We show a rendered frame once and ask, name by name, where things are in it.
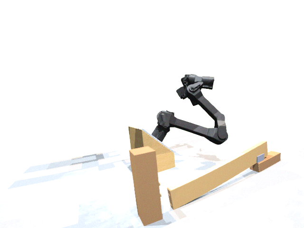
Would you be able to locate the long wooden rail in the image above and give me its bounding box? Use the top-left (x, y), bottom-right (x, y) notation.
top-left (167, 141), bottom-right (268, 210)

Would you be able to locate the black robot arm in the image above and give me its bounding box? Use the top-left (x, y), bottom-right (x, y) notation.
top-left (151, 74), bottom-right (228, 145)

